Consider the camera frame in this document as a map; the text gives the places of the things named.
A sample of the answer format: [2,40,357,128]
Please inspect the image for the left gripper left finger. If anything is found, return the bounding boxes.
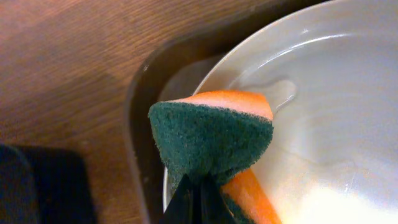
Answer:
[159,175,194,224]

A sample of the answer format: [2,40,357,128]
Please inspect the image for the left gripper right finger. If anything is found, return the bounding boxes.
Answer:
[200,175,236,224]

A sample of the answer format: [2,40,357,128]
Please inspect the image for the green orange sponge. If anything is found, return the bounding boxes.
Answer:
[148,90,280,223]

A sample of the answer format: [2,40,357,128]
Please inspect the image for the brown large tray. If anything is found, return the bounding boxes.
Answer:
[123,0,323,223]

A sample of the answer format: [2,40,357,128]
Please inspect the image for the grey-white plate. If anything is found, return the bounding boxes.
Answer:
[162,0,398,224]

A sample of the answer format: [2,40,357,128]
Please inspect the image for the black small tray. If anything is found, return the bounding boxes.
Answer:
[1,144,98,224]

